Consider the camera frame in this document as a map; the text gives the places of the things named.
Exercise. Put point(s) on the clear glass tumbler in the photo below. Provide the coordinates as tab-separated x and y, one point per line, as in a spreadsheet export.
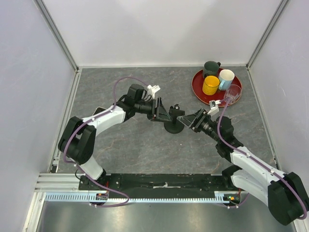
232	94

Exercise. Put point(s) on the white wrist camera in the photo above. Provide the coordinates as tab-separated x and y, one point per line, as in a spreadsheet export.
214	107
152	90

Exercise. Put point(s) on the black phone stand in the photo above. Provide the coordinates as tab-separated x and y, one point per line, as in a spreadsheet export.
174	126

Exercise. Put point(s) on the phone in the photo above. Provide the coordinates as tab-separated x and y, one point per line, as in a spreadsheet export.
99	110

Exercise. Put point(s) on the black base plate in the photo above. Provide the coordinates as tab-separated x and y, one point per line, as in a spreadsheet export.
167	186

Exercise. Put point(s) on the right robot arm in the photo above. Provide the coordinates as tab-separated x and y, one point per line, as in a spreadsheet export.
284	194

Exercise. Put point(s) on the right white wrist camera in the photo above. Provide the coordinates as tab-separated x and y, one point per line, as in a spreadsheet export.
214	107

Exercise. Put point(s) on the right aluminium frame post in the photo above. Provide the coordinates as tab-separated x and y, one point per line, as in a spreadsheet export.
267	32

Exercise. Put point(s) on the white and blue mug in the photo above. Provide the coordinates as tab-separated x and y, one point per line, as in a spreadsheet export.
226	78

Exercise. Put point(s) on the aluminium frame post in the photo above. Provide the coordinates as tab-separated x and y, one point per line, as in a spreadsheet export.
56	33
267	32

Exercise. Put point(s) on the dark green mug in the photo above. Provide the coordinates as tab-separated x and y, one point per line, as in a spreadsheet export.
211	68

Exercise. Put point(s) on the yellow mug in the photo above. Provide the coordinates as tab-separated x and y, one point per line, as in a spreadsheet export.
210	85

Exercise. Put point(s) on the grey slotted cable duct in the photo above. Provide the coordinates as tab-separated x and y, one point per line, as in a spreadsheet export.
97	198

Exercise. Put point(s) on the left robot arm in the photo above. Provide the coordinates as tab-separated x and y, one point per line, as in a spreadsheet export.
78	139

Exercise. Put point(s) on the left aluminium frame post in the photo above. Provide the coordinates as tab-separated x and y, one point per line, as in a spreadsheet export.
56	33

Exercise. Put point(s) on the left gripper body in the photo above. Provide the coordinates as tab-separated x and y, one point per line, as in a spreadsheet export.
154	111

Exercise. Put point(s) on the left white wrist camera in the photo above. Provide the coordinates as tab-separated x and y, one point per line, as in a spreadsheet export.
152	90

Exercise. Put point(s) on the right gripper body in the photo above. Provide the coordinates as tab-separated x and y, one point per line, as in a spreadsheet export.
203	118

